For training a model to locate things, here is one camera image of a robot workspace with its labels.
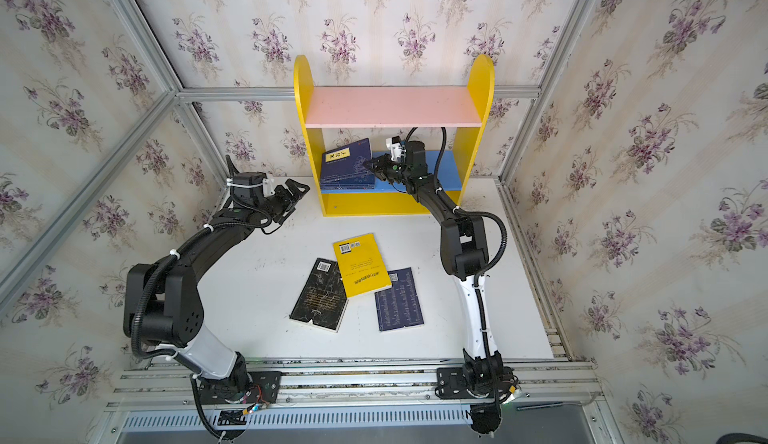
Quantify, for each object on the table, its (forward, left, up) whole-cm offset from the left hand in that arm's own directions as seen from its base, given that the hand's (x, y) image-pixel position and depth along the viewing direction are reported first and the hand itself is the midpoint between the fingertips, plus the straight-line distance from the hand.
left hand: (303, 191), depth 89 cm
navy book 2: (+9, -12, -3) cm, 15 cm away
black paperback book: (-26, -7, -19) cm, 32 cm away
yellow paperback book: (-15, -18, -18) cm, 29 cm away
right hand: (+10, -17, +2) cm, 20 cm away
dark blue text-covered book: (-28, -29, -19) cm, 45 cm away
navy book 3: (+8, -12, -5) cm, 15 cm away
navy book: (+12, -11, -1) cm, 16 cm away
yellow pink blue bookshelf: (+33, -10, 0) cm, 35 cm away
